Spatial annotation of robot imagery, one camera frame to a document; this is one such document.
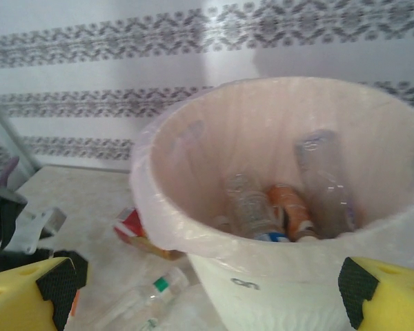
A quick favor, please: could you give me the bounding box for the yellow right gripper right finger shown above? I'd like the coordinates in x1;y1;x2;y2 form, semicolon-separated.
337;257;414;331

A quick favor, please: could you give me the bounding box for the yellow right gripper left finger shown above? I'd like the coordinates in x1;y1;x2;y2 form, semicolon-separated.
0;257;79;331

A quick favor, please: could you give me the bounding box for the orange label plastic bottle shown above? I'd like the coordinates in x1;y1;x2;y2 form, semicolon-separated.
70;290;81;317

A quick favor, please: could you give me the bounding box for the red and gold bottle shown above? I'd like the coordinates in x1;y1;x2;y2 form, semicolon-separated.
112;206;188;262

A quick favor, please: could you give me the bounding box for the tall clear plastic bottle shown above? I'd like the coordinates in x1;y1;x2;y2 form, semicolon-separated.
293;130;359;239

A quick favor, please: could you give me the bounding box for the copper Nescafe bottle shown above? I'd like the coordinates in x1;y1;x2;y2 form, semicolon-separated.
267;184;319;242

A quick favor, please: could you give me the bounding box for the clear bottle with green label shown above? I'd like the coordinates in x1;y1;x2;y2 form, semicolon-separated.
101;267;191;328

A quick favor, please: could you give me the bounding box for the clear bottle with white label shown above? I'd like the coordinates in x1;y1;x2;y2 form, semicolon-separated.
224;174;280;239

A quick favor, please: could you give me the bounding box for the white ribbed plastic bin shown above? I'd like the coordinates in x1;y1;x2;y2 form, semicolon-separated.
130;76;414;331

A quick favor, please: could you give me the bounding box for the crushed clear plastic bottle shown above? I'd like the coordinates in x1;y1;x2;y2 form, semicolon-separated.
130;303;208;331

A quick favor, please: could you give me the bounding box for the aluminium frame post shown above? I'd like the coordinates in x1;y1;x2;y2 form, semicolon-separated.
0;86;35;177

